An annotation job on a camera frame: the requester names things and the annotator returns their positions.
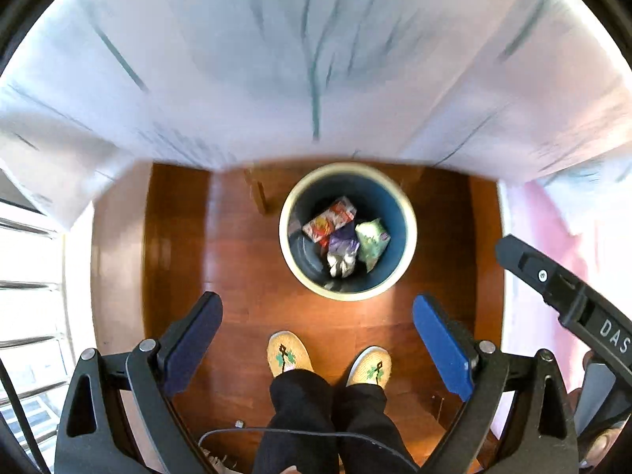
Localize purple white wrapper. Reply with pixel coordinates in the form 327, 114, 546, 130
327, 223, 360, 278

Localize right yellow slipper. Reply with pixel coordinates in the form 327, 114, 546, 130
346, 346, 392, 388

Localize window with grille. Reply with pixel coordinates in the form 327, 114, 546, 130
1, 177, 72, 470

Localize blue round trash bin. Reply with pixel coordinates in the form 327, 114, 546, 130
278, 163, 418, 302

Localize light green snack bag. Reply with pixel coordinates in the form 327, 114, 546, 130
355, 218, 391, 272

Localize pink bed sheet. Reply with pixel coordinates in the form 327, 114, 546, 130
498, 157, 632, 391

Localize red white milk carton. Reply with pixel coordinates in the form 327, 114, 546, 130
302, 197, 357, 244

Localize person's right hand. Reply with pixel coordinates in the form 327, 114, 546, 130
569, 351, 631, 473

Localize tree pattern tablecloth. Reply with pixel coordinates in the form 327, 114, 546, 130
1, 0, 631, 226

